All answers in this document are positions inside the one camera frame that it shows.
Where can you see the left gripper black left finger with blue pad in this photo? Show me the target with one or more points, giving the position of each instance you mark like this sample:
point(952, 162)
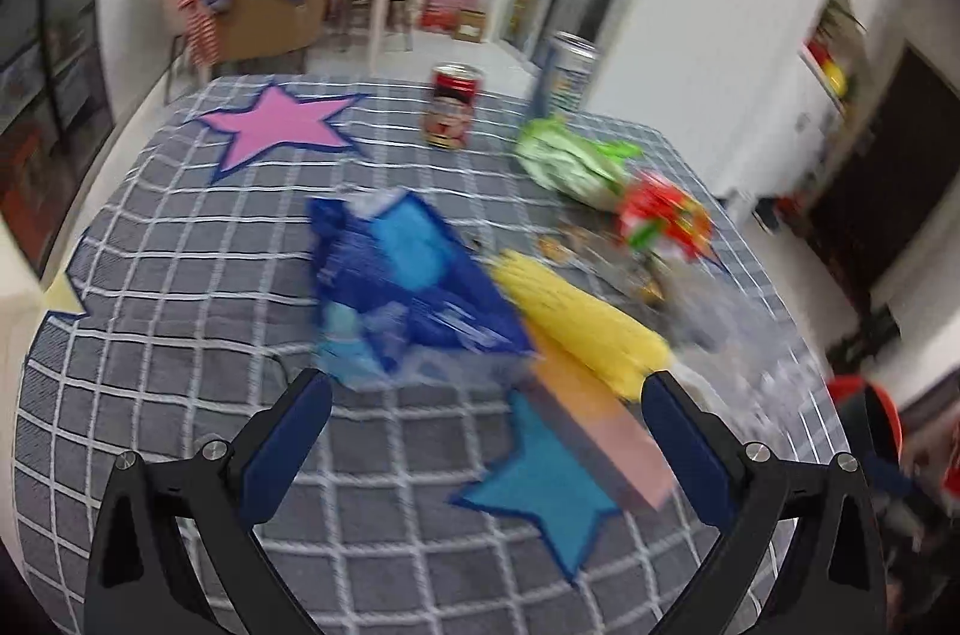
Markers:
point(140, 579)

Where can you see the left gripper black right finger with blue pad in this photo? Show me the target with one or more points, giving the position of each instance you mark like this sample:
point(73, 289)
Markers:
point(833, 577)

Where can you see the blue snack bag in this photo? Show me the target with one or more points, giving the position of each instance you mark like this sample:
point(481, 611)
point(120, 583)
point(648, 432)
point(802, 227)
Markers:
point(401, 302)

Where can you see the red trash bin black liner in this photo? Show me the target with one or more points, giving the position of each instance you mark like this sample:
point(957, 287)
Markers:
point(869, 418)

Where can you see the crumpled clear plastic bag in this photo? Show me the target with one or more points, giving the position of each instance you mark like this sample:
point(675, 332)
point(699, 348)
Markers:
point(731, 347)

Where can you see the yellow corn cob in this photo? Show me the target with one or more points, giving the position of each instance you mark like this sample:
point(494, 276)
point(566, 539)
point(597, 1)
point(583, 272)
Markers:
point(614, 346)

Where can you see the grey checked tablecloth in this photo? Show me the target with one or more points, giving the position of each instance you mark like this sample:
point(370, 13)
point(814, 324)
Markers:
point(198, 300)

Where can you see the red green snack wrapper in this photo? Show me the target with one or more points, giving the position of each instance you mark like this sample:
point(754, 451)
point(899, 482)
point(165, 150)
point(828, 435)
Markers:
point(654, 211)

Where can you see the dark entrance door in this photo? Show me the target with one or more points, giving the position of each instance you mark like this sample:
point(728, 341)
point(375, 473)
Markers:
point(897, 172)

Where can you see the green vegetable bag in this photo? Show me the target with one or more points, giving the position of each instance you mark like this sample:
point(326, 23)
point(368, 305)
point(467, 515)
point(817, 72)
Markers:
point(594, 173)

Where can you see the white shoe cabinet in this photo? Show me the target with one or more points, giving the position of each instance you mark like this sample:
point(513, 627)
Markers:
point(789, 137)

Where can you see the red drink can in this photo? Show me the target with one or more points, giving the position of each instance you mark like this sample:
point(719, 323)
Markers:
point(450, 109)

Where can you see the blue white tall can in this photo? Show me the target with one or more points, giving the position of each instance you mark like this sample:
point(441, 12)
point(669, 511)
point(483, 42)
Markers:
point(562, 83)

